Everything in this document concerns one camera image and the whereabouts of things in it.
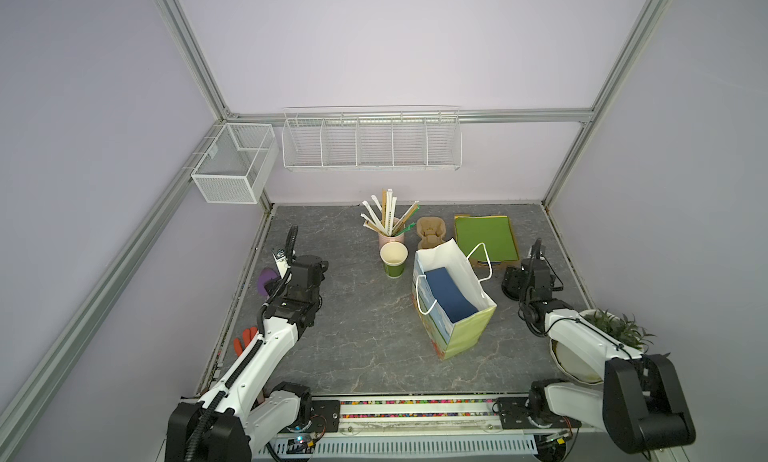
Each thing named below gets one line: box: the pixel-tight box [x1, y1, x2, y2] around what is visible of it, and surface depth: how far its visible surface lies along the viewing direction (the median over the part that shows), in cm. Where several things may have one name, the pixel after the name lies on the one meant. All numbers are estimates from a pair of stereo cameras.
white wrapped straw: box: [386, 189, 393, 236], surface depth 101 cm
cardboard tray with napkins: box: [454, 215, 519, 266], surface depth 111 cm
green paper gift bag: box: [411, 239, 498, 360], surface depth 78 cm
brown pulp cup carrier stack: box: [416, 216, 446, 250], surface depth 113 cm
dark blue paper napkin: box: [424, 266, 479, 324], surface depth 84 cm
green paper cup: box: [379, 241, 409, 279], surface depth 98 cm
